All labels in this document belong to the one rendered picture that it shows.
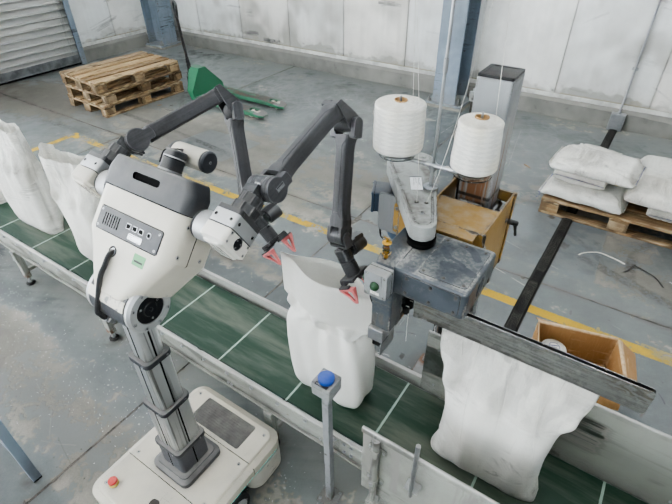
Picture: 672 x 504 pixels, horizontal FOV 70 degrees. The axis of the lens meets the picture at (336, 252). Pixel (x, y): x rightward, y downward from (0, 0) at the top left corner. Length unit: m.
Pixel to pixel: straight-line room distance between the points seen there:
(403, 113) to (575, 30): 4.96
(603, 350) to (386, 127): 2.04
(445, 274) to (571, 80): 5.22
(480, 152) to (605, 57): 4.97
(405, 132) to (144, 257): 0.85
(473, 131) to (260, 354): 1.53
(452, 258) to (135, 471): 1.61
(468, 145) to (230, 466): 1.61
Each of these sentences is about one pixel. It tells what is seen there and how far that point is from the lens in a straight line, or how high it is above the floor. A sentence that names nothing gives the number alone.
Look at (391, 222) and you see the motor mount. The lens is 1.82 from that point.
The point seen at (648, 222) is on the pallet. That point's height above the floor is 0.14.
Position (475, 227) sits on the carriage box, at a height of 1.33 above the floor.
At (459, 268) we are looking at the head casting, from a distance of 1.42.
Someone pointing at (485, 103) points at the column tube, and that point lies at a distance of 1.62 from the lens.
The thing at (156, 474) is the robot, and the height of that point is 0.26.
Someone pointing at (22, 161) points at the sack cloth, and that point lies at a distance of 3.51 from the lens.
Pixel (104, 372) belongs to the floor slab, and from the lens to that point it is 3.14.
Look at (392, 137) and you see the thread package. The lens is 1.52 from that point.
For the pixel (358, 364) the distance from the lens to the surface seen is 1.95.
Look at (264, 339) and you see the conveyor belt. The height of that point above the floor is 0.38.
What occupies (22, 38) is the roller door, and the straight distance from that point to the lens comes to 8.90.
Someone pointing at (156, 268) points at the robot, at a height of 1.36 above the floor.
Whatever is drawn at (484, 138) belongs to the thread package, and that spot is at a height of 1.65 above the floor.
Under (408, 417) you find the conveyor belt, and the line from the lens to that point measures 2.21.
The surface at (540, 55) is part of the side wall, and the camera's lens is 6.46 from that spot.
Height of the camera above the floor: 2.20
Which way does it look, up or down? 37 degrees down
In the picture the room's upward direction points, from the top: 1 degrees counter-clockwise
